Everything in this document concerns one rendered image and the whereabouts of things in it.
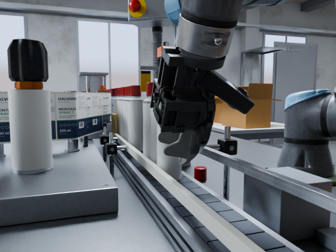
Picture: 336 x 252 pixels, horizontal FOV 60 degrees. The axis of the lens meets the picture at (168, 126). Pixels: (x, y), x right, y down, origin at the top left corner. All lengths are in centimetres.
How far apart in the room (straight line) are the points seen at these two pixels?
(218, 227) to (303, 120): 57
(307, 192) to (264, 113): 227
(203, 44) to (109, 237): 33
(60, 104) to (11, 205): 43
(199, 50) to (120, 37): 500
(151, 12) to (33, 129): 50
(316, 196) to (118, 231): 32
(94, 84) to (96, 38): 410
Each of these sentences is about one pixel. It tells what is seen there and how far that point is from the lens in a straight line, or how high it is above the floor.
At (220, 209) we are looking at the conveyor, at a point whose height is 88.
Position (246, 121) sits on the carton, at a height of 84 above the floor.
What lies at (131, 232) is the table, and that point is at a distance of 51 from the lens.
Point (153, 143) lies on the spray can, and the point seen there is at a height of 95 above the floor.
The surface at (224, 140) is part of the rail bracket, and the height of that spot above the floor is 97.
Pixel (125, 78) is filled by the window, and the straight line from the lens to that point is 530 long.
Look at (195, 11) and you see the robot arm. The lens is 37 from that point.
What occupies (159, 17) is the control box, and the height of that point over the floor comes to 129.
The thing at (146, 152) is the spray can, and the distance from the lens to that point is 70.
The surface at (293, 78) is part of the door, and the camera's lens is 688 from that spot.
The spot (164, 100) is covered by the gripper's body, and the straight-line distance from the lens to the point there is 41.
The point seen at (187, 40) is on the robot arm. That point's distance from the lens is 39.
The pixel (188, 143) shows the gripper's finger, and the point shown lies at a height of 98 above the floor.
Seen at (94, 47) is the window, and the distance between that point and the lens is 529.
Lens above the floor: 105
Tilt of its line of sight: 6 degrees down
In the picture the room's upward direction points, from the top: straight up
